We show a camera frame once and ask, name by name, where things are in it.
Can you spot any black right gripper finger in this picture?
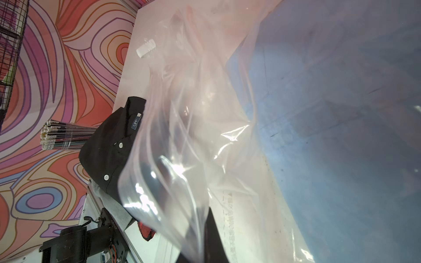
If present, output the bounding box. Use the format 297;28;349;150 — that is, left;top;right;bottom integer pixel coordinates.
198;208;229;263

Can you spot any grey shirt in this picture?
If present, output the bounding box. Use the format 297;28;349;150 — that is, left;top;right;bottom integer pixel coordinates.
89;180;134;230

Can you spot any clear plastic vacuum bag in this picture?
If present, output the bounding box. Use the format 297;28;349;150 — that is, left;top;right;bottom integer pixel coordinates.
115;1;421;263

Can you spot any red black plaid shirt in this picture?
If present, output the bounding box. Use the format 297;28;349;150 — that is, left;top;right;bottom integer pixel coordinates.
138;221;156;242

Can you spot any bundle of rods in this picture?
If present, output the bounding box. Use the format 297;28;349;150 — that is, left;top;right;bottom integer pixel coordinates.
40;119;96;151

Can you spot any small white clip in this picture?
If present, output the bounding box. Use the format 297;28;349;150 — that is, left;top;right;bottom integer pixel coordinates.
136;39;156;59

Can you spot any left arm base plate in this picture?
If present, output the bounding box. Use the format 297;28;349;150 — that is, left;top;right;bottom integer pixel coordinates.
39;208;137;263

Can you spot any black wire basket left wall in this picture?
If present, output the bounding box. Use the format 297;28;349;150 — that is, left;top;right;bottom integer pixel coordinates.
0;0;30;114

